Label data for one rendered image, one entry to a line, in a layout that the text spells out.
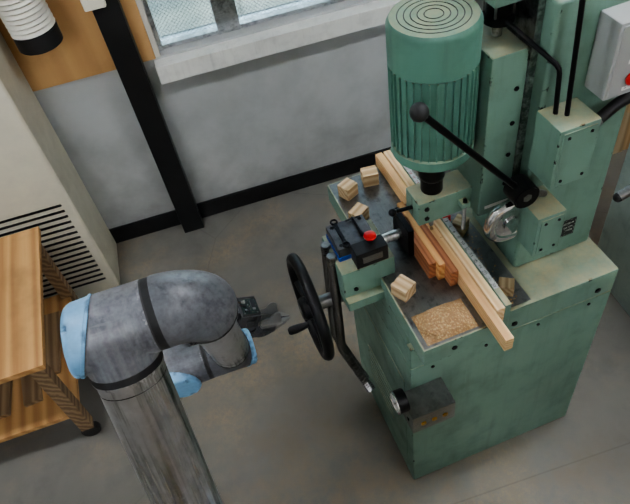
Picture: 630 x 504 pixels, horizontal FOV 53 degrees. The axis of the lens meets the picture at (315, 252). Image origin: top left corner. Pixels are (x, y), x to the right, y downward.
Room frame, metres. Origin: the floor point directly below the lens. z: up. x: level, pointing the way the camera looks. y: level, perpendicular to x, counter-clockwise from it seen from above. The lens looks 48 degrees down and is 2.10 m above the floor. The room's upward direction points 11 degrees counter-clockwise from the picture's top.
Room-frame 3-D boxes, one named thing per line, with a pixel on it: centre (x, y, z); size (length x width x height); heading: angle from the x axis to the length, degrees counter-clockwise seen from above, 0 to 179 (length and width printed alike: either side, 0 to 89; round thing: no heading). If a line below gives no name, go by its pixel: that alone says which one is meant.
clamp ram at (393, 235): (1.03, -0.19, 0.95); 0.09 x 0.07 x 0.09; 12
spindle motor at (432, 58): (1.04, -0.29, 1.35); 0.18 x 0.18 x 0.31
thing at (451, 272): (1.00, -0.28, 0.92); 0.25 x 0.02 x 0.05; 12
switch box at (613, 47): (0.97, -0.63, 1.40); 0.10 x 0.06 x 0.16; 102
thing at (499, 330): (1.02, -0.30, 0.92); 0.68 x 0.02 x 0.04; 12
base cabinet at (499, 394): (1.06, -0.41, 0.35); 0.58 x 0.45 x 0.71; 102
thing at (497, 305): (1.05, -0.31, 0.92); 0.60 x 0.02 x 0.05; 12
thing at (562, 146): (0.93, -0.53, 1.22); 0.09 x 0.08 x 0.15; 102
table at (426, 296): (1.02, -0.19, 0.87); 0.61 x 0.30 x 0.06; 12
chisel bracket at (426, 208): (1.04, -0.31, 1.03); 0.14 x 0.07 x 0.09; 102
